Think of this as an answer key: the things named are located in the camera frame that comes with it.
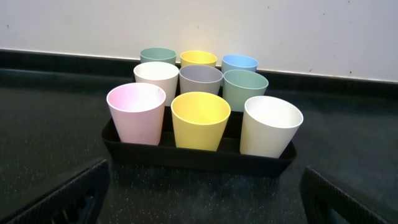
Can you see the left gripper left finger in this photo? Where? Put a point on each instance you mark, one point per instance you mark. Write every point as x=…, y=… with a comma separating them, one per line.
x=62, y=202

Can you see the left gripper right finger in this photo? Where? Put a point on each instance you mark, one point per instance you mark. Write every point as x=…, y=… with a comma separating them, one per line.
x=329, y=205

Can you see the white cup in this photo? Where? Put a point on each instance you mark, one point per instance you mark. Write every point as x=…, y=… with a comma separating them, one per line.
x=267, y=133
x=157, y=76

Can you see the yellow cup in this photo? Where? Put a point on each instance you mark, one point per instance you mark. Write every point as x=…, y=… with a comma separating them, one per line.
x=199, y=124
x=198, y=59

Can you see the pink cup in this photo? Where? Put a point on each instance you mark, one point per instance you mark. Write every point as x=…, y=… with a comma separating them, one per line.
x=136, y=121

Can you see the black tray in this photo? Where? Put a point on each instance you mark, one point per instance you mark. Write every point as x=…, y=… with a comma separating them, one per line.
x=199, y=160

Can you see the green cup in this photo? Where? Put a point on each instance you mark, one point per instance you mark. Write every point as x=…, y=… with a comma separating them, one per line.
x=244, y=90
x=158, y=56

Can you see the blue cup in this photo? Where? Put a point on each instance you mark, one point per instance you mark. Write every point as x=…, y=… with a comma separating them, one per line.
x=239, y=63

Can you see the grey cup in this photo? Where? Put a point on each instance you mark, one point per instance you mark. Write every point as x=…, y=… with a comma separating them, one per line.
x=200, y=81

